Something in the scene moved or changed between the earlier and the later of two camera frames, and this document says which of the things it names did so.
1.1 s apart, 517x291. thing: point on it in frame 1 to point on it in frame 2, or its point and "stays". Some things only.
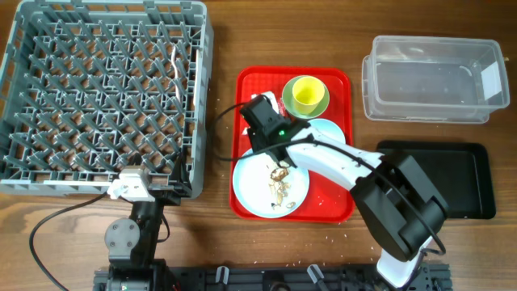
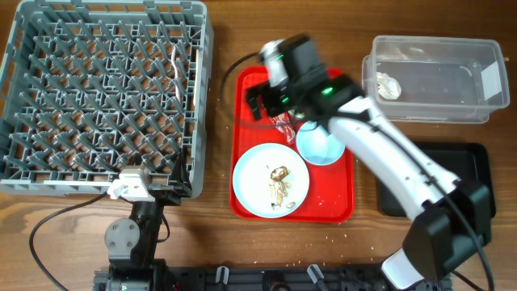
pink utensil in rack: [176, 80] stays
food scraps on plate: [278, 175] stays
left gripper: [179, 185] stays
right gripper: [256, 141] to [275, 104]
